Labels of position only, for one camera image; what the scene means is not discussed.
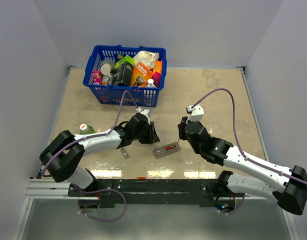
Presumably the white grey remote control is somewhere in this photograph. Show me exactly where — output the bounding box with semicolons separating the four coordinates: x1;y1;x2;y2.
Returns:
153;141;181;159

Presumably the grey battery cover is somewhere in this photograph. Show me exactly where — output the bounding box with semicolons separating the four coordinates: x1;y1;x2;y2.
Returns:
120;148;130;159

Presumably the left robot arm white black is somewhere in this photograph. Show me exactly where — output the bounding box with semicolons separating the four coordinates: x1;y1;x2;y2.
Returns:
39;112;160;196

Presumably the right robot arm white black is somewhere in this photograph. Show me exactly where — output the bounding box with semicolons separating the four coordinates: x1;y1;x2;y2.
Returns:
178;116;307;216

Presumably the small white cap bottle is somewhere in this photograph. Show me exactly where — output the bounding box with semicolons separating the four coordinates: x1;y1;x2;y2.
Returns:
146;78;156;88

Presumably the magenta small box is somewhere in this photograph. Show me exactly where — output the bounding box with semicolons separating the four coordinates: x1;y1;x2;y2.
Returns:
152;71;161;87

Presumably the orange Gillette razor box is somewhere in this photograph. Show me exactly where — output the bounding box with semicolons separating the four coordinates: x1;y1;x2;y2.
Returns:
130;62;154;88

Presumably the orange juice bottle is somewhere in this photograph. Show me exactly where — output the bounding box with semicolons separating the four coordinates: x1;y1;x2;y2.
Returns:
79;123;96;135

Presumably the black green box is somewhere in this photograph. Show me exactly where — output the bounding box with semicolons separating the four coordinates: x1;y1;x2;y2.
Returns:
112;55;135;87

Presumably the blue plastic basket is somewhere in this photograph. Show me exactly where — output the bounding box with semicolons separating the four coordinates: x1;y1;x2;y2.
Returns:
83;45;167;108

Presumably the crumpled white paper bag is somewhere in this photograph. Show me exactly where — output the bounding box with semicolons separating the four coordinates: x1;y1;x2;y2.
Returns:
133;50;160;69

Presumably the pink box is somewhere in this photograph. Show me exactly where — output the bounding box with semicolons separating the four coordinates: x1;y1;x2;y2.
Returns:
91;70;103;85

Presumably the white pump bottle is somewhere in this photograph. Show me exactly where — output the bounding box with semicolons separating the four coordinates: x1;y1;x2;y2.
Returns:
100;58;116;77

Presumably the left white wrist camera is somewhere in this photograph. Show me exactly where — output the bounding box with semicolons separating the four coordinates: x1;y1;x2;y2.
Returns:
136;107;152;124

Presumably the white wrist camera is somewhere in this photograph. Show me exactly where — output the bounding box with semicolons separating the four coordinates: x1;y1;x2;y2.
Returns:
136;107;152;124
186;104;205;124

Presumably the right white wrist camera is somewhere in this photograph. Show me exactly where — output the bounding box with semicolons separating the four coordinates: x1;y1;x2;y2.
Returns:
186;104;205;124

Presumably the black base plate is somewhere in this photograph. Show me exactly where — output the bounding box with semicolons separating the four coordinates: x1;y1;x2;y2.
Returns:
68;179;243;212

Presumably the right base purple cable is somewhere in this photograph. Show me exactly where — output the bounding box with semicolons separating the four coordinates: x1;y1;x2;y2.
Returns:
217;192;246;216

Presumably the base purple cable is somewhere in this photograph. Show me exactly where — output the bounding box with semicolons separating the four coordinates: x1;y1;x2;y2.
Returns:
73;182;128;223
217;192;246;216

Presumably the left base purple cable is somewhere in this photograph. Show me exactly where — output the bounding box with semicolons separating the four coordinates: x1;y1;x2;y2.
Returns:
73;182;128;223

